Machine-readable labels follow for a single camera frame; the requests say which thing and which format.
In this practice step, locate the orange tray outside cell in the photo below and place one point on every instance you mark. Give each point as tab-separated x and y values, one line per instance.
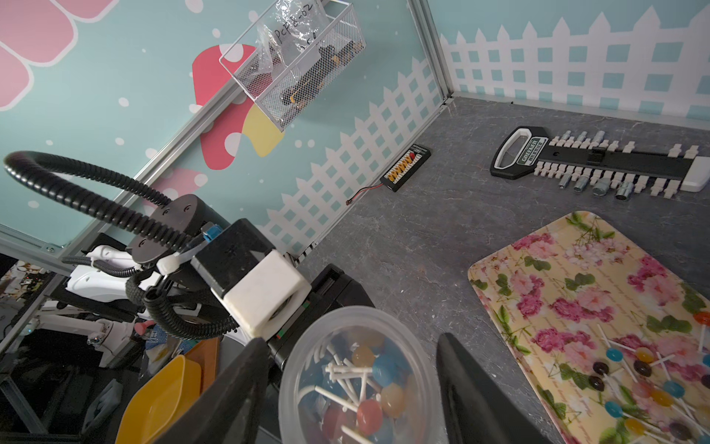
206	354

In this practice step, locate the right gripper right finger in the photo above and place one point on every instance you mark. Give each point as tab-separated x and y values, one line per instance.
475	409

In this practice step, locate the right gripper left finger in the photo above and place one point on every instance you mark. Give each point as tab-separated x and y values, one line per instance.
229	411

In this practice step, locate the clear plastic zip bag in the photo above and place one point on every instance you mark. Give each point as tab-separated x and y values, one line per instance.
289	27

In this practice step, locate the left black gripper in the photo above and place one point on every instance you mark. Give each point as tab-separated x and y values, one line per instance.
332	289

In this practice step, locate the yellow plastic bin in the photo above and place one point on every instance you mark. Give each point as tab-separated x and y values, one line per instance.
161	402

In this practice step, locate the black parallel charging board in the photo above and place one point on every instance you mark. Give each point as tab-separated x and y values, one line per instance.
404	168

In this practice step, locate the pile of lollipops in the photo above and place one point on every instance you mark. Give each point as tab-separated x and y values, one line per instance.
653	386

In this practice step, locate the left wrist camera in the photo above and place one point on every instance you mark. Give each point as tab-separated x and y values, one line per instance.
259	287

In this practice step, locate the floral rectangular tray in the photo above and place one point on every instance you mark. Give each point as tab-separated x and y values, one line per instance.
549	292

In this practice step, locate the clear candy jar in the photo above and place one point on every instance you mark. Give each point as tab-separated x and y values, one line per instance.
357	375

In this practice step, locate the white wire basket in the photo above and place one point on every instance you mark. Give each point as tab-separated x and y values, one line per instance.
263	81

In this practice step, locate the black socket holder rail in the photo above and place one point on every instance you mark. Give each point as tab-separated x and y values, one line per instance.
599	165

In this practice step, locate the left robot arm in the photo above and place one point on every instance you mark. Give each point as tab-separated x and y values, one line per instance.
192	272

